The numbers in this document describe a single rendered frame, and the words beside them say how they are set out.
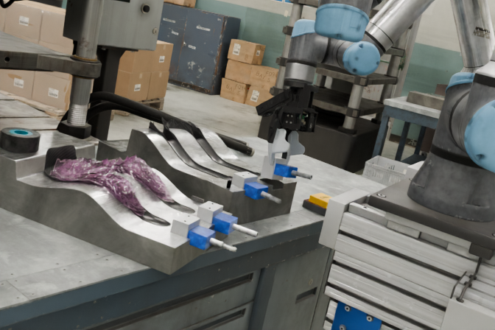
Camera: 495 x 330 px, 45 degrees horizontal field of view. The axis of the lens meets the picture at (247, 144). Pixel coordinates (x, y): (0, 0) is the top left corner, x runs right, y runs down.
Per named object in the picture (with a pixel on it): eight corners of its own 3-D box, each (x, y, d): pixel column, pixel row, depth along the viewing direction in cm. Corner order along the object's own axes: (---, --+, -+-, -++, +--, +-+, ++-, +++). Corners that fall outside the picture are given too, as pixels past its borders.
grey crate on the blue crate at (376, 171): (448, 195, 464) (453, 177, 460) (438, 205, 428) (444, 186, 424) (373, 171, 490) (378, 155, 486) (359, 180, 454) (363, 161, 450)
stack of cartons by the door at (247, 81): (281, 110, 836) (294, 51, 817) (270, 112, 807) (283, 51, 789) (229, 96, 872) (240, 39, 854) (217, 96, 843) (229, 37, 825)
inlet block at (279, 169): (314, 188, 145) (318, 166, 145) (303, 188, 141) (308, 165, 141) (271, 177, 153) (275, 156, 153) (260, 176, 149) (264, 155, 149)
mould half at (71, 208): (227, 236, 133) (237, 190, 131) (169, 275, 109) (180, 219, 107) (50, 172, 150) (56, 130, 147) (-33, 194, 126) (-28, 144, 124)
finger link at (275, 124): (269, 141, 144) (280, 107, 146) (264, 140, 145) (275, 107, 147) (278, 147, 148) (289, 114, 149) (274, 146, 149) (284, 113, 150)
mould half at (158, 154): (289, 213, 158) (300, 164, 155) (225, 228, 137) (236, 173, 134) (163, 155, 187) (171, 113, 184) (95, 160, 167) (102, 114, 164)
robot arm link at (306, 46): (331, 23, 144) (297, 15, 143) (323, 68, 145) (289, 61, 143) (323, 27, 152) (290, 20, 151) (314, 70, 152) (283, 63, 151)
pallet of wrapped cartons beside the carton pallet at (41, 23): (118, 121, 569) (134, 23, 548) (48, 130, 492) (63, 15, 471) (26, 90, 622) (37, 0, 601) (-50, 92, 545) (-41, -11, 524)
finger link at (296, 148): (299, 170, 149) (301, 133, 147) (280, 166, 152) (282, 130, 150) (306, 168, 151) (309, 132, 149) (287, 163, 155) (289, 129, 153)
